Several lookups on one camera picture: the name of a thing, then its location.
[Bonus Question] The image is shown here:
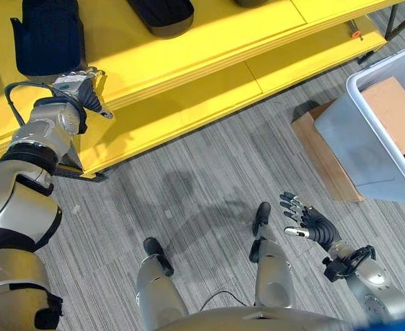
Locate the left robot leg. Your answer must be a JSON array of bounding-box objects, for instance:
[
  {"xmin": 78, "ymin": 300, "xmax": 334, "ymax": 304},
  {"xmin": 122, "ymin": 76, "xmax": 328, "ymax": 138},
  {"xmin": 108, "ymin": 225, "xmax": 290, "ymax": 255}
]
[{"xmin": 135, "ymin": 237, "xmax": 190, "ymax": 331}]

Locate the right robot leg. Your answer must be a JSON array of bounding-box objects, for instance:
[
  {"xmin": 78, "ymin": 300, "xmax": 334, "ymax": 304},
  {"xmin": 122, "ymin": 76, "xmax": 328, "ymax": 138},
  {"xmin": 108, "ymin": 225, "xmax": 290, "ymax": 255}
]
[{"xmin": 248, "ymin": 201, "xmax": 297, "ymax": 310}]

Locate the silver robot torso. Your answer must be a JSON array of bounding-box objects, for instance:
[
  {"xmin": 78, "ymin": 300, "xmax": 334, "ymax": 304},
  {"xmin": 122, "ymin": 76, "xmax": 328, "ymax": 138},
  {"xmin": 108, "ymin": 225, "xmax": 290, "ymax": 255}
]
[{"xmin": 153, "ymin": 305, "xmax": 357, "ymax": 331}]

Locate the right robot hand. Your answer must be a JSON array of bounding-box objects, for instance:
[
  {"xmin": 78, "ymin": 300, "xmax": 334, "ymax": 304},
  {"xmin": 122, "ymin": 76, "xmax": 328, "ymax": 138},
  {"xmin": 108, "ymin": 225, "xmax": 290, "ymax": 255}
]
[{"xmin": 279, "ymin": 191, "xmax": 342, "ymax": 250}]

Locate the yellow shelf unit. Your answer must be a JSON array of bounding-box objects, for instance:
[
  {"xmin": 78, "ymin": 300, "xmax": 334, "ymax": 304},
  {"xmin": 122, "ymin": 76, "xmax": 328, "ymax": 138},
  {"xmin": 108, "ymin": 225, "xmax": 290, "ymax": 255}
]
[{"xmin": 0, "ymin": 0, "xmax": 405, "ymax": 179}]

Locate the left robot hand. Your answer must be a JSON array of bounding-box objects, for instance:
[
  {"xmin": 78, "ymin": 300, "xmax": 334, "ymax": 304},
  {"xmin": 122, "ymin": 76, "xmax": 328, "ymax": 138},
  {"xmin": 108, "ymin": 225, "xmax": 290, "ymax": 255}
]
[{"xmin": 52, "ymin": 68, "xmax": 115, "ymax": 121}]

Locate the translucent plastic box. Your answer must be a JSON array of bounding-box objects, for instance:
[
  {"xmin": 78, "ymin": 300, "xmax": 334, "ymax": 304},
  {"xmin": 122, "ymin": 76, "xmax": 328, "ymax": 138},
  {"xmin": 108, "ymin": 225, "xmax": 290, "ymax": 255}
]
[{"xmin": 313, "ymin": 48, "xmax": 405, "ymax": 206}]

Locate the brown cardboard box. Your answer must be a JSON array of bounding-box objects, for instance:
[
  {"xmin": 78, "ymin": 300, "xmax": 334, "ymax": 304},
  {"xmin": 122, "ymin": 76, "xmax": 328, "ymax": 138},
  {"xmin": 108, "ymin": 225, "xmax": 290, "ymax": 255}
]
[{"xmin": 360, "ymin": 76, "xmax": 405, "ymax": 157}]

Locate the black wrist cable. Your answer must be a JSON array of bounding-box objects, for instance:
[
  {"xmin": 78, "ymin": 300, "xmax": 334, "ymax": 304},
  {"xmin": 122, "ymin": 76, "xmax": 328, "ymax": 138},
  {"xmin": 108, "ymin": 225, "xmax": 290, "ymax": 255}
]
[{"xmin": 3, "ymin": 81, "xmax": 88, "ymax": 129}]

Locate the black metal shelf post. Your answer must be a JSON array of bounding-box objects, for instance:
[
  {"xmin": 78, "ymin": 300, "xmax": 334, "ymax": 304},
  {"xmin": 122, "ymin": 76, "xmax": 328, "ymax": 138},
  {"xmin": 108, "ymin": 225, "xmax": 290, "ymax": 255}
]
[{"xmin": 384, "ymin": 0, "xmax": 405, "ymax": 41}]

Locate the thin black floor cable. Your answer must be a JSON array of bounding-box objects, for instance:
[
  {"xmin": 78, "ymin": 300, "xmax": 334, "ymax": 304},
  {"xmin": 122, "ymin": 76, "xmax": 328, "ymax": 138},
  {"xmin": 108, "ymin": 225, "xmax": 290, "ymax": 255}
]
[{"xmin": 201, "ymin": 290, "xmax": 248, "ymax": 310}]

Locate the flat brown cardboard sheet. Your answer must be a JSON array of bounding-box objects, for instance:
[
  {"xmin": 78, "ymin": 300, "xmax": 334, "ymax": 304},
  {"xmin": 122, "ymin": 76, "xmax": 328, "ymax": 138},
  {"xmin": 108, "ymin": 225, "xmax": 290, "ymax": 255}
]
[{"xmin": 290, "ymin": 100, "xmax": 366, "ymax": 203}]

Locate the robot leg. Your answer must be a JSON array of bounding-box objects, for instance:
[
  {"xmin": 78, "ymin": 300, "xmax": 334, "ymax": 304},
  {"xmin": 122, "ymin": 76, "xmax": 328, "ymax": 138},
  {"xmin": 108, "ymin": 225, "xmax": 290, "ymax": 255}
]
[
  {"xmin": 248, "ymin": 201, "xmax": 297, "ymax": 310},
  {"xmin": 135, "ymin": 237, "xmax": 190, "ymax": 331}
]

